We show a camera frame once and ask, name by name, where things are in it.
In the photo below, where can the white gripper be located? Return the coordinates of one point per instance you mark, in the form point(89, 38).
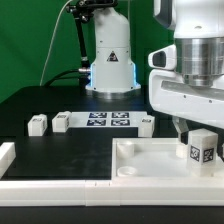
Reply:
point(168, 94)

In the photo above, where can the white square tabletop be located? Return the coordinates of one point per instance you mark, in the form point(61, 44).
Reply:
point(153, 158)

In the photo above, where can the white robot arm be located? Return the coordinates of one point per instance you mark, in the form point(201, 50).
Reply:
point(179, 45)

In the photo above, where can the white sheet with AprilTags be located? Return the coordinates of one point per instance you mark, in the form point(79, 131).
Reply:
point(118, 119)

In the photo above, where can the white U-shaped obstacle fence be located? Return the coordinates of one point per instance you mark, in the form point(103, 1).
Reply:
point(205, 191)

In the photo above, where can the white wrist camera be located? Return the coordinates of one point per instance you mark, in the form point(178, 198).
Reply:
point(165, 58)

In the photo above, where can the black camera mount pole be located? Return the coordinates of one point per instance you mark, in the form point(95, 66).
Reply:
point(82, 12)

